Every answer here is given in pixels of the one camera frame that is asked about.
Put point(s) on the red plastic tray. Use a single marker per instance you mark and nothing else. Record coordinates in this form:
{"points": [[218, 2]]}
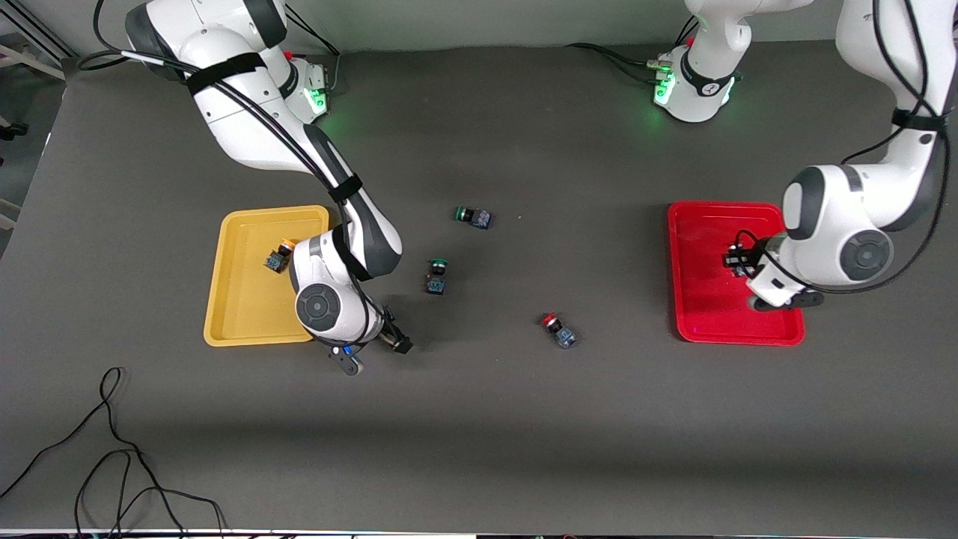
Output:
{"points": [[696, 299]]}

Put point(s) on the yellow push button switch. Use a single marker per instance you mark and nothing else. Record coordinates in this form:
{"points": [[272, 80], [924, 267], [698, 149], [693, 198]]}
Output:
{"points": [[275, 262]]}

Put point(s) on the green push button switch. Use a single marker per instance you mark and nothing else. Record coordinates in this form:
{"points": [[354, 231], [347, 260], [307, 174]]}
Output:
{"points": [[479, 219], [437, 283]]}

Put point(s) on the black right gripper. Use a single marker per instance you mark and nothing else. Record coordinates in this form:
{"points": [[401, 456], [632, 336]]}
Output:
{"points": [[394, 338]]}

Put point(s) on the grey metal frame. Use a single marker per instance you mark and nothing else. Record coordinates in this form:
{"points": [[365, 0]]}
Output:
{"points": [[34, 66]]}

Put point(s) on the yellow plastic tray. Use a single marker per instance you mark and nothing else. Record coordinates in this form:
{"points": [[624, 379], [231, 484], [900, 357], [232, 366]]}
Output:
{"points": [[239, 299]]}

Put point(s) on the small black floor object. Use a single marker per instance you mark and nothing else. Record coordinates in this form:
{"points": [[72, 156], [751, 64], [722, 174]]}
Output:
{"points": [[13, 131]]}

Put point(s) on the red push button switch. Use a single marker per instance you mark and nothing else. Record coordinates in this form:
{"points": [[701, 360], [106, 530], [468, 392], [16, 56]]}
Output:
{"points": [[735, 260], [563, 337]]}

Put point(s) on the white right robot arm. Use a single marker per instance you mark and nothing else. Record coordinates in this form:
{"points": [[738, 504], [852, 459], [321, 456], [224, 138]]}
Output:
{"points": [[247, 127]]}

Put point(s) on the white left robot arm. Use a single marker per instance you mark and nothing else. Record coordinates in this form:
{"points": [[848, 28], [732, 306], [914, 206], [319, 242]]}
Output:
{"points": [[831, 217]]}

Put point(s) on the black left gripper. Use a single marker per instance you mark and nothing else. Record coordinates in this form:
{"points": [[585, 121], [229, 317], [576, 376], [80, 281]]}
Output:
{"points": [[742, 259]]}

